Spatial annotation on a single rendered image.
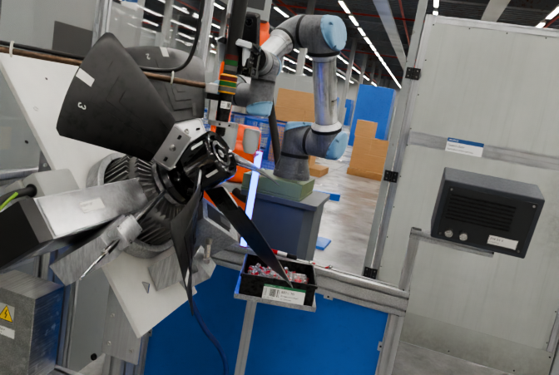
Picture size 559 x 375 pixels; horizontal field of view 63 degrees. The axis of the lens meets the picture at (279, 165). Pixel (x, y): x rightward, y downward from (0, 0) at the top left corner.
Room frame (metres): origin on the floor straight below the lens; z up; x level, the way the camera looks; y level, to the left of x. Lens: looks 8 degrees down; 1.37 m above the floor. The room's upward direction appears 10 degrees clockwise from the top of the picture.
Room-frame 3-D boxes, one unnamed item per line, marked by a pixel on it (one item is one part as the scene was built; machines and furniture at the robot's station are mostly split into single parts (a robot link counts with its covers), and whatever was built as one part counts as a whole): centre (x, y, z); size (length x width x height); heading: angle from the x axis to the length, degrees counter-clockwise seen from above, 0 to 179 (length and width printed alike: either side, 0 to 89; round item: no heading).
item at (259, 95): (1.41, 0.11, 1.36); 0.11 x 0.08 x 0.11; 57
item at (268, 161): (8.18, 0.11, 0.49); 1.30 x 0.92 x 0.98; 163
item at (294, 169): (1.85, -0.05, 1.11); 0.15 x 0.15 x 0.10
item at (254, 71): (1.25, 0.13, 1.45); 0.12 x 0.08 x 0.09; 165
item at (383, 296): (1.46, -0.03, 0.82); 0.90 x 0.04 x 0.08; 75
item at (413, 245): (1.35, -0.44, 0.96); 0.03 x 0.03 x 0.20; 75
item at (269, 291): (1.29, -0.05, 0.85); 0.22 x 0.17 x 0.07; 91
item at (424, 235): (1.33, -0.54, 1.04); 0.24 x 0.03 x 0.03; 75
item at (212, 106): (1.14, 0.17, 1.32); 0.09 x 0.07 x 0.10; 110
